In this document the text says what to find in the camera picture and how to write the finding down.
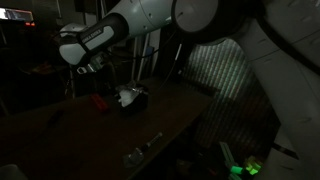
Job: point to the bright green plastic object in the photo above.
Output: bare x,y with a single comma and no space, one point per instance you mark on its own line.
248,168

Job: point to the red rectangular block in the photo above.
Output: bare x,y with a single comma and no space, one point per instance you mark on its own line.
99,103

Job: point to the white cloth towel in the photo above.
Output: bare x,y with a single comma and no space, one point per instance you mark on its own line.
127,96

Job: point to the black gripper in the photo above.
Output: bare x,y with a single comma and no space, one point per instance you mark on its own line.
111,78

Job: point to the black and white marker pen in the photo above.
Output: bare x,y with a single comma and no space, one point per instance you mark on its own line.
152,140

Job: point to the white metal pole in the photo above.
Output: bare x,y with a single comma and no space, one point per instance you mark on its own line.
142,56

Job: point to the crumpled clear plastic piece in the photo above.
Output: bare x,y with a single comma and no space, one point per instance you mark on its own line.
133,157

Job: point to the small black basket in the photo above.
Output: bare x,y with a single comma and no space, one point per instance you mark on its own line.
138,105

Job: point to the lit computer monitor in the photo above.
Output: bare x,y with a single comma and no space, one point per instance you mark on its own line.
15,15

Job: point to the corrugated metal panel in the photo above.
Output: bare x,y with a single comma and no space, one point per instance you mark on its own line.
226,80

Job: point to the orange flat object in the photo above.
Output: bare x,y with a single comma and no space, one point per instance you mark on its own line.
42,67

